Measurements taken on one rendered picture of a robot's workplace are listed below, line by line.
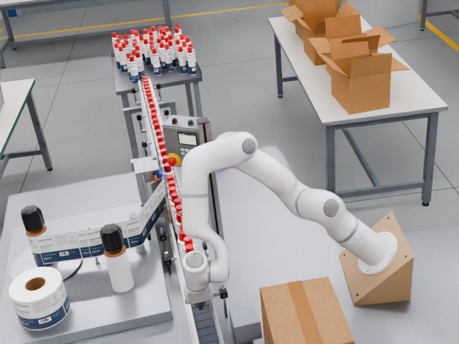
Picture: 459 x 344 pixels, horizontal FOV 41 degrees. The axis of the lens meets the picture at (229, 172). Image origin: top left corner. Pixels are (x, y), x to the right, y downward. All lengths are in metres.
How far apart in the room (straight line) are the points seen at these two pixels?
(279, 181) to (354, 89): 1.79
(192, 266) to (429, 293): 0.98
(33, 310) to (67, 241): 0.37
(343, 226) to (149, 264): 0.86
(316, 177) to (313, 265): 2.18
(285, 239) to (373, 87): 1.46
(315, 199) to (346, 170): 2.65
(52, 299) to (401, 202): 2.78
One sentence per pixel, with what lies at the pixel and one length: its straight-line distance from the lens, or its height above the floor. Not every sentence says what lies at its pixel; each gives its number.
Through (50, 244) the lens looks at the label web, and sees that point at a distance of 2.69.
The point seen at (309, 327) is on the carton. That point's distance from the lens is 1.97.
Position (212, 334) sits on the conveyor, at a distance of 2.31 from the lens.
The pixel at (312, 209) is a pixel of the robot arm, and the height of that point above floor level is 1.27.
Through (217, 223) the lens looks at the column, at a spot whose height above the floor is 1.02.
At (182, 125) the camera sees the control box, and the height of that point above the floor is 1.47.
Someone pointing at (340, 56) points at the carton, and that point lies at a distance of 4.14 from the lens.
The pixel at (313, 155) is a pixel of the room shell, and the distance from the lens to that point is 5.04.
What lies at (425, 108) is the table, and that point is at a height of 0.78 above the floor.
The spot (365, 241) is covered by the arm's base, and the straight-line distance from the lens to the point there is 2.38.
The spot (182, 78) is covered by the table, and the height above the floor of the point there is 0.88.
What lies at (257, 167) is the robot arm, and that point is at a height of 1.43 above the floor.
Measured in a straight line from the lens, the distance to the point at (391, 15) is 7.81.
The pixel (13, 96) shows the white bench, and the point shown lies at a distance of 4.89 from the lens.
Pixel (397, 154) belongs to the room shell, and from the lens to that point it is 5.06.
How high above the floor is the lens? 2.53
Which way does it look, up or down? 31 degrees down
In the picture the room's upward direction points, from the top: 6 degrees counter-clockwise
